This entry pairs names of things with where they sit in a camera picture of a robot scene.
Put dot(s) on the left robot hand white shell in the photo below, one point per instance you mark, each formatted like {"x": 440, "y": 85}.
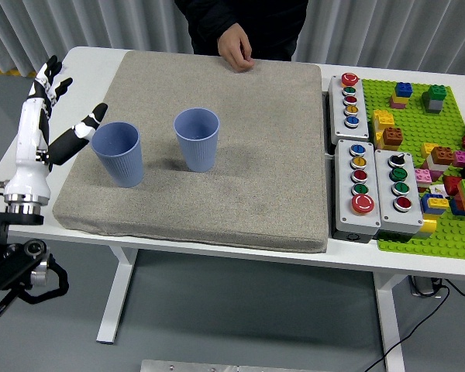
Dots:
{"x": 29, "y": 135}

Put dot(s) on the person's right hand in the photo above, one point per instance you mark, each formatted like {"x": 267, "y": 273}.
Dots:
{"x": 234, "y": 48}

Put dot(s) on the blue ribbed cup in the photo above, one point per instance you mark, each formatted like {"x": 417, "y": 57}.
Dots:
{"x": 197, "y": 151}
{"x": 122, "y": 162}

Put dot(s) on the person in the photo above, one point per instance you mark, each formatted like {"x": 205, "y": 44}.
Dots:
{"x": 271, "y": 23}

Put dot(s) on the yellow floor tape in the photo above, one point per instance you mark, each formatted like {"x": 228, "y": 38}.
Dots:
{"x": 7, "y": 71}

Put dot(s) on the grey-brown mat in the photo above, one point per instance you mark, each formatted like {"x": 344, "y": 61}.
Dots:
{"x": 224, "y": 174}

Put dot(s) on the white curtain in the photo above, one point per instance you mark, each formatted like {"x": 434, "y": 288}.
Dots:
{"x": 100, "y": 23}

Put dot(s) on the grey five-button control box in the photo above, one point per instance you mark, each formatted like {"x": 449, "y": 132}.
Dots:
{"x": 345, "y": 217}
{"x": 346, "y": 131}

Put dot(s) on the pink toy brick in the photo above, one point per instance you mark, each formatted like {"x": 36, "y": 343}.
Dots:
{"x": 423, "y": 176}
{"x": 395, "y": 104}

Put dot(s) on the blue toy brick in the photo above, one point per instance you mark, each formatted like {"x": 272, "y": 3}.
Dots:
{"x": 404, "y": 90}
{"x": 426, "y": 205}
{"x": 456, "y": 209}

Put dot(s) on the brown toy brick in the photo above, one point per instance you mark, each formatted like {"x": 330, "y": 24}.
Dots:
{"x": 441, "y": 155}
{"x": 392, "y": 136}

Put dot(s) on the white table leg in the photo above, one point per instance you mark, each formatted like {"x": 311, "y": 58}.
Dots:
{"x": 389, "y": 321}
{"x": 116, "y": 294}

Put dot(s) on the green toy baseplate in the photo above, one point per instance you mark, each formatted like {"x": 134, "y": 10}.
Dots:
{"x": 414, "y": 120}

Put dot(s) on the green toy brick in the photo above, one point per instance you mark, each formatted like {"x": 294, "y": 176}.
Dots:
{"x": 436, "y": 92}

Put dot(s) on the grey toy brick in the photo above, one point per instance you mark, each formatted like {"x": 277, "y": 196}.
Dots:
{"x": 435, "y": 106}

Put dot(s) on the white toy brick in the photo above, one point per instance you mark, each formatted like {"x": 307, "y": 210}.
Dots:
{"x": 438, "y": 166}

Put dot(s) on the white printed toy tile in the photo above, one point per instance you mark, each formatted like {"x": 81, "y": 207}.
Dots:
{"x": 437, "y": 190}

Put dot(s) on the magenta toy brick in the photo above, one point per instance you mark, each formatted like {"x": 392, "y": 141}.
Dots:
{"x": 461, "y": 159}

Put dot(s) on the red toy brick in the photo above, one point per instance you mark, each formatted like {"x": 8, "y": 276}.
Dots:
{"x": 451, "y": 185}

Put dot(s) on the yellow round toy brick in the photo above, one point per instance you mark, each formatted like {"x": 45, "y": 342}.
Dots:
{"x": 429, "y": 226}

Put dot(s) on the grey selector switch control box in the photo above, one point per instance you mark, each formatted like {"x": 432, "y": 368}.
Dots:
{"x": 387, "y": 217}

